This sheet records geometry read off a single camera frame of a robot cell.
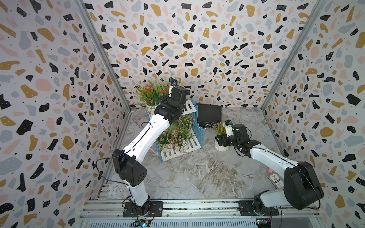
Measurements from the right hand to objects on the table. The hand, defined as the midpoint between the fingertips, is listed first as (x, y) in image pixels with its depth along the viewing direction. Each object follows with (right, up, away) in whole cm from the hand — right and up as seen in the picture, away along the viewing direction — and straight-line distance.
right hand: (222, 135), depth 89 cm
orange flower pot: (-2, +3, -7) cm, 8 cm away
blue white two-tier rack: (-20, +15, -6) cm, 26 cm away
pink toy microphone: (+10, -9, -36) cm, 39 cm away
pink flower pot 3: (-27, 0, -7) cm, 28 cm away
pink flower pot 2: (-24, +8, 0) cm, 25 cm away
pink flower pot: (-34, -3, -6) cm, 34 cm away
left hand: (-29, +23, -12) cm, 38 cm away
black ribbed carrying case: (-6, +15, +25) cm, 30 cm away
